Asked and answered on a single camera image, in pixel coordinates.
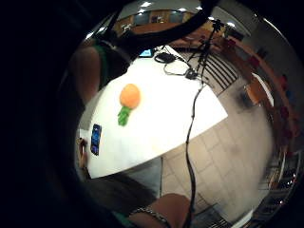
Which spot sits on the person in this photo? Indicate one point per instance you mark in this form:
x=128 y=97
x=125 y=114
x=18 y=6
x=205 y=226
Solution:
x=85 y=76

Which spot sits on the orange plush carrot toy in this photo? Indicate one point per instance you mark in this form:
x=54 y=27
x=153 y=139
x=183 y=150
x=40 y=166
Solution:
x=129 y=96

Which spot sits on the wooden side table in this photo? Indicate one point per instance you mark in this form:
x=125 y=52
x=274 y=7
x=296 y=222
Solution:
x=256 y=91

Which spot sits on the metal shelving rack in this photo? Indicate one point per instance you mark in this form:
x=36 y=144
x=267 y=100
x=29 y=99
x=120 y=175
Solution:
x=280 y=180

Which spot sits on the black tripod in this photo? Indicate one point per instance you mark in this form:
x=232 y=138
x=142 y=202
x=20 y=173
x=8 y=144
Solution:
x=206 y=50

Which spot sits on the tablet with blue screen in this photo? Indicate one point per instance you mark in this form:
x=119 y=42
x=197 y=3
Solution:
x=146 y=53

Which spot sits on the small black box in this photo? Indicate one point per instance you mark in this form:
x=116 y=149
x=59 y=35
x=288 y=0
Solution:
x=191 y=74

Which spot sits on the black camera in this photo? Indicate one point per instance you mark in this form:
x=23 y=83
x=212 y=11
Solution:
x=218 y=24

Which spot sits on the curved wooden counter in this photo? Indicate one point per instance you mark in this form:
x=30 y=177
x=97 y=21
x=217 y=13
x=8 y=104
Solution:
x=243 y=52

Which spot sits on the group of ceiling spot lights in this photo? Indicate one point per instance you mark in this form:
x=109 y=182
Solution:
x=145 y=4

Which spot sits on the red chair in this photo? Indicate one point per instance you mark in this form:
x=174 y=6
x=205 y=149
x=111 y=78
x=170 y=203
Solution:
x=284 y=112
x=255 y=61
x=282 y=80

